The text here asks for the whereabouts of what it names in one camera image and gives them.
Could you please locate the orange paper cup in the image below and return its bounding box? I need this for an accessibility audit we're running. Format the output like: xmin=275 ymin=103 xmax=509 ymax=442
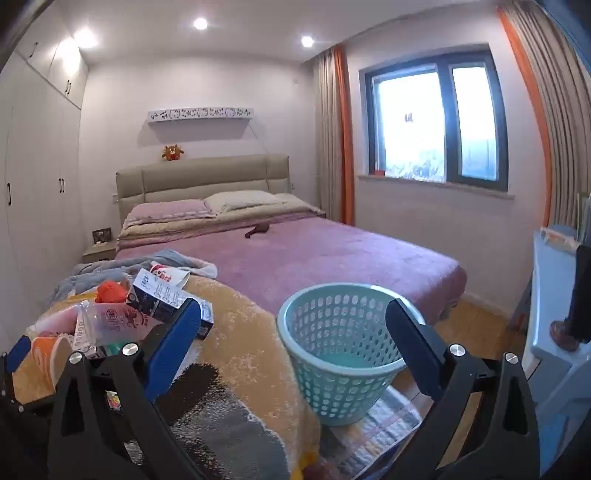
xmin=30 ymin=335 xmax=75 ymax=385

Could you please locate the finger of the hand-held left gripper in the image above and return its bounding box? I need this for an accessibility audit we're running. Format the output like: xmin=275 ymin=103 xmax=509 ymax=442
xmin=0 ymin=336 xmax=51 ymax=418

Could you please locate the beige padded headboard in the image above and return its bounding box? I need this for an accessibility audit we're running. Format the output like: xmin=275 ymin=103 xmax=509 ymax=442
xmin=115 ymin=154 xmax=293 ymax=229

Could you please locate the dark framed window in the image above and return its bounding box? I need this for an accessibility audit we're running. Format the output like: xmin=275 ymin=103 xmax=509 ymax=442
xmin=359 ymin=44 xmax=509 ymax=193

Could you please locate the yellow printed blanket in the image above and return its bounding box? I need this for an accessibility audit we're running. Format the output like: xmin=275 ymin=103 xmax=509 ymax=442
xmin=11 ymin=274 xmax=333 ymax=480

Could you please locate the beige orange curtain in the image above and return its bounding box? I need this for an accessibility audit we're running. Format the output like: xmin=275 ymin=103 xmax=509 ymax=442
xmin=498 ymin=4 xmax=591 ymax=227
xmin=315 ymin=45 xmax=356 ymax=227

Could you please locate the light blue desk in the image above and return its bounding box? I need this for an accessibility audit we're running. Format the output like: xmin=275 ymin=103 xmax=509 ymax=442
xmin=508 ymin=226 xmax=591 ymax=480

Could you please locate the black monitor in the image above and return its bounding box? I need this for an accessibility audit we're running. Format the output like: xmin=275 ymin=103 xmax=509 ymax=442
xmin=567 ymin=244 xmax=591 ymax=344

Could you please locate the clear plastic bag red print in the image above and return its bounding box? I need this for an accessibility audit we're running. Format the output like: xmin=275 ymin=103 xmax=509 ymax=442
xmin=74 ymin=300 xmax=158 ymax=358

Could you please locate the teal plastic basket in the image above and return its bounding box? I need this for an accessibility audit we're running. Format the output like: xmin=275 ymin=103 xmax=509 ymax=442
xmin=276 ymin=283 xmax=428 ymax=426

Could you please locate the white wardrobe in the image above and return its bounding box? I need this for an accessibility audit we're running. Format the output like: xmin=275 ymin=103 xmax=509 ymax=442
xmin=0 ymin=0 xmax=89 ymax=333

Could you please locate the brown round object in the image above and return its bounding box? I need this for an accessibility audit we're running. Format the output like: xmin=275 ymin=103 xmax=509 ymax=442
xmin=549 ymin=320 xmax=580 ymax=352

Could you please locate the red white packet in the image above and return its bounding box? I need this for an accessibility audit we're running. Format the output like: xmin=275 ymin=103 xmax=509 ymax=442
xmin=148 ymin=261 xmax=191 ymax=288

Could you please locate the pink pillow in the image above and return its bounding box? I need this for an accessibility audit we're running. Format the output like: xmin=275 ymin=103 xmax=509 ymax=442
xmin=124 ymin=199 xmax=215 ymax=229

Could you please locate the blue white carton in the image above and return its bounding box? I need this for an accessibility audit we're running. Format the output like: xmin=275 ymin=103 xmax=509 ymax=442
xmin=127 ymin=268 xmax=214 ymax=340

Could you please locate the orange plastic bag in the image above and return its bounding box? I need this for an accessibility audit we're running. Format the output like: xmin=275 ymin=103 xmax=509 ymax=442
xmin=95 ymin=280 xmax=131 ymax=304

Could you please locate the beige pillow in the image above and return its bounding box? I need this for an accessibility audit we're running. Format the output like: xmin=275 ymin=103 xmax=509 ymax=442
xmin=204 ymin=190 xmax=289 ymax=214

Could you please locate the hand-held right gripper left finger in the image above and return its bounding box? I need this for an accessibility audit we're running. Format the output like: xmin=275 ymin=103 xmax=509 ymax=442
xmin=48 ymin=298 xmax=204 ymax=480

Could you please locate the bed with pink cover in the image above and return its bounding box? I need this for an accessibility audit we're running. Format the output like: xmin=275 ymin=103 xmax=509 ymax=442
xmin=113 ymin=203 xmax=468 ymax=326

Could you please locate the white patterned wall shelf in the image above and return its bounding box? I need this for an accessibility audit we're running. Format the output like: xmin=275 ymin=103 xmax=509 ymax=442
xmin=148 ymin=108 xmax=254 ymax=124

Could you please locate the small nightstand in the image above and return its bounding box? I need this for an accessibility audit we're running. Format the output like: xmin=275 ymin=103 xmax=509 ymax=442
xmin=82 ymin=240 xmax=117 ymax=263

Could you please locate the grey blue cloth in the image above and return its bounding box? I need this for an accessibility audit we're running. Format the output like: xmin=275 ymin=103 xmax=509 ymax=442
xmin=48 ymin=249 xmax=218 ymax=305

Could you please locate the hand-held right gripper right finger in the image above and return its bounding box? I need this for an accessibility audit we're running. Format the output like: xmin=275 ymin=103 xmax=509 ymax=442
xmin=385 ymin=299 xmax=543 ymax=480

